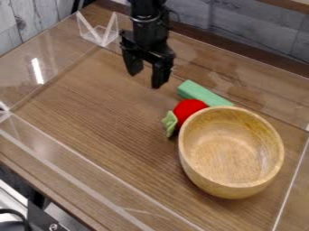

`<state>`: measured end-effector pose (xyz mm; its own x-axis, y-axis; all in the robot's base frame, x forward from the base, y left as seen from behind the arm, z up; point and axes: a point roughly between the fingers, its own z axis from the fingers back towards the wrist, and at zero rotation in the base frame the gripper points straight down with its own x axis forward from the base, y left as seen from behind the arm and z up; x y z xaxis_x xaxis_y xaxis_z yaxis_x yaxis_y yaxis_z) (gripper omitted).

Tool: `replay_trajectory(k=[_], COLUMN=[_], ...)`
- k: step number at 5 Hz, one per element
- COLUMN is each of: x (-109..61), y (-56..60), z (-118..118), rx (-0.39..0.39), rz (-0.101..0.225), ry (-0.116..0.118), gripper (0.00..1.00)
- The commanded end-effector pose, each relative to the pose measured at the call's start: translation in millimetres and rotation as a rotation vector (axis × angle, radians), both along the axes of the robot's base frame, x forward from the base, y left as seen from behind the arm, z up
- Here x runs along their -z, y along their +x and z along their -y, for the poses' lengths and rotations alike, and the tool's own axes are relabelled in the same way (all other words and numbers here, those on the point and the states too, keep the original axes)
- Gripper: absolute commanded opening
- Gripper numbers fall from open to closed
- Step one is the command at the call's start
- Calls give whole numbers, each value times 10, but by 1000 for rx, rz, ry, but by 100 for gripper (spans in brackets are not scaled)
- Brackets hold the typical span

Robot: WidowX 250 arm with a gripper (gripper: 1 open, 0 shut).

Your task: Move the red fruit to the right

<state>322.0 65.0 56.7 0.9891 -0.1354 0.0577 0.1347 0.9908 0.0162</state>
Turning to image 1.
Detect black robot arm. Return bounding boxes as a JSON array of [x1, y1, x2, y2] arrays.
[[119, 0, 175, 88]]

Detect clear acrylic enclosure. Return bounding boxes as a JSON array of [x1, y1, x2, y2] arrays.
[[0, 18, 309, 231]]

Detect green rectangular block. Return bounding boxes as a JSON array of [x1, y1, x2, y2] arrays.
[[178, 80, 234, 106]]

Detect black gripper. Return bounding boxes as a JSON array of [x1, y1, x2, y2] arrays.
[[117, 16, 178, 90]]

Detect wooden bowl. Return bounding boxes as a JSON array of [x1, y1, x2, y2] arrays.
[[179, 106, 285, 199]]

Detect red plush fruit green leaves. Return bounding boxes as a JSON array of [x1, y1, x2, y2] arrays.
[[162, 99, 208, 137]]

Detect black metal bracket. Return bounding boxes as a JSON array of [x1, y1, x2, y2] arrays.
[[26, 201, 68, 231]]

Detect black cable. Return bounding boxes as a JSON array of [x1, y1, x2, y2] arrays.
[[0, 208, 33, 231]]

